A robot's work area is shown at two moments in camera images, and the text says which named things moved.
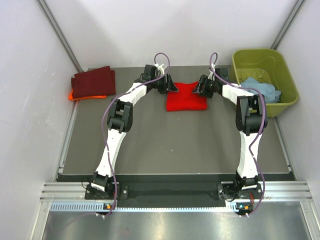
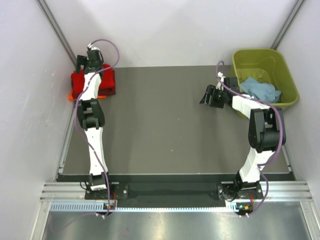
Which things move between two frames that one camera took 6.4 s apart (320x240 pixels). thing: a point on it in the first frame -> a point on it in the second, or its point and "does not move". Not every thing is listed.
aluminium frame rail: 273,191 does not move
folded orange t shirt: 71,97 does not move
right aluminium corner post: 287,24 does not move
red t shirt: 184,99 -> 107,81
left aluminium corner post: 43,4 does not move
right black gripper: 203,81 -> 211,91
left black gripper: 169,86 -> 81,60
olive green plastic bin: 266,66 does not move
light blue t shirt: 271,94 does not move
